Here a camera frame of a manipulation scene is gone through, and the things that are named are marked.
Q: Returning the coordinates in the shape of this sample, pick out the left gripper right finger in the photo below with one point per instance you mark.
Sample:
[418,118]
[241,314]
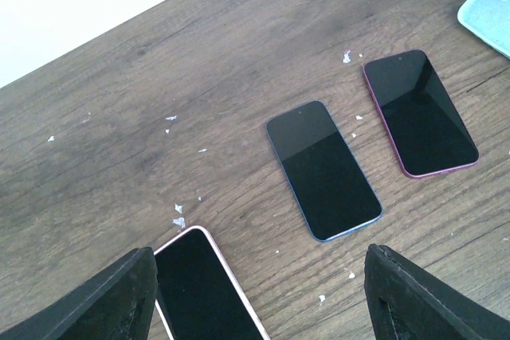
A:
[407,302]

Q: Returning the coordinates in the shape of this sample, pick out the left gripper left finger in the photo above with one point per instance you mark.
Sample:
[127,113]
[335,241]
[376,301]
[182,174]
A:
[116,303]

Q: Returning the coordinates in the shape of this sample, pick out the light blue phone case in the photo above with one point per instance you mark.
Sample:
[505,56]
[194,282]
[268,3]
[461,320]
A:
[489,21]

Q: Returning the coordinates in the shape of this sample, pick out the phone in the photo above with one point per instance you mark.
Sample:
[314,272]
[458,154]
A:
[331,190]
[198,295]
[425,129]

